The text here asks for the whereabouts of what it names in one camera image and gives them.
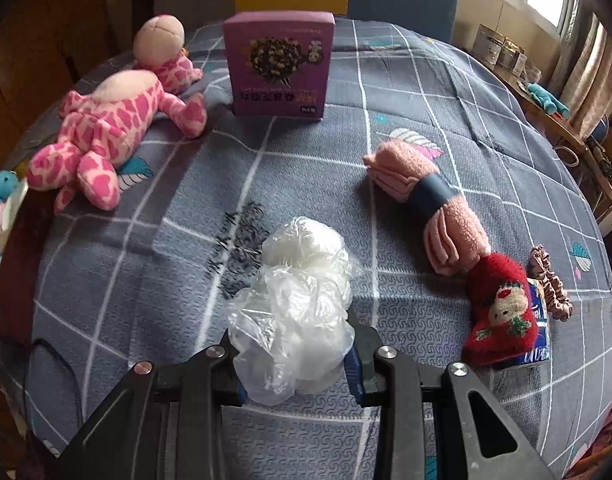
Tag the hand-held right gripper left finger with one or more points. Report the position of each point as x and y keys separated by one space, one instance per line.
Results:
x=216 y=375

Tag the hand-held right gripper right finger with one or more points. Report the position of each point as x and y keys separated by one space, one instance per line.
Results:
x=353 y=371

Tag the clear plastic bag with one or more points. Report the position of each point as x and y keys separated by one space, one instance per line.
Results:
x=296 y=310

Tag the red christmas sock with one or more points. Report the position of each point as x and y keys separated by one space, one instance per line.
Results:
x=500 y=305

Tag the pink towel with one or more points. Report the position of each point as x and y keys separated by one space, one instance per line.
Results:
x=425 y=195

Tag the blue tissue packet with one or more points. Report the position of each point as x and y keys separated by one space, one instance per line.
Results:
x=539 y=325

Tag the grey grid bedsheet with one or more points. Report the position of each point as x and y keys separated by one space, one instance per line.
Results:
x=336 y=200

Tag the pink scrunchie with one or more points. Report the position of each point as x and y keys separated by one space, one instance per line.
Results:
x=550 y=280

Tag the pink spotted plush monkey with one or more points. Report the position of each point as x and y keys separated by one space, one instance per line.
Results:
x=116 y=120

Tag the purple cardboard box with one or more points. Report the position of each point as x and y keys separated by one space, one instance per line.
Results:
x=281 y=65

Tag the wooden desk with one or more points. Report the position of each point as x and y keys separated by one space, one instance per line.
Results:
x=575 y=130

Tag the teal plush toy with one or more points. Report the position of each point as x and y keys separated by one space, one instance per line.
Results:
x=545 y=99

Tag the white tin can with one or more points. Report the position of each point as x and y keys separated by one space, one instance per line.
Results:
x=486 y=45

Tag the small carton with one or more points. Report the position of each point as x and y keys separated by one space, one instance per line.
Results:
x=511 y=54

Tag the patterned curtain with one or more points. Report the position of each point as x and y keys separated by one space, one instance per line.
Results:
x=588 y=75

